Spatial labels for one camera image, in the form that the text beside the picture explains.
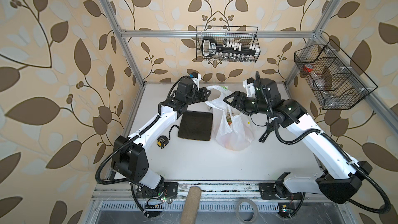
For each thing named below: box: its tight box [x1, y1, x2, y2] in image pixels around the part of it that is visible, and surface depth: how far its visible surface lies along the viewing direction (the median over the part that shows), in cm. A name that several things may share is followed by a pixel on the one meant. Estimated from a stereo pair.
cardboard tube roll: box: [180, 185, 202, 224], surface depth 69 cm
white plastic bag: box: [205, 85, 254, 152], surface depth 78 cm
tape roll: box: [234, 198, 259, 224], surface depth 72 cm
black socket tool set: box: [201, 36, 260, 57], surface depth 84 cm
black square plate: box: [177, 110, 213, 142], surface depth 98 cm
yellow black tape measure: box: [157, 124, 180, 150], surface depth 90 cm
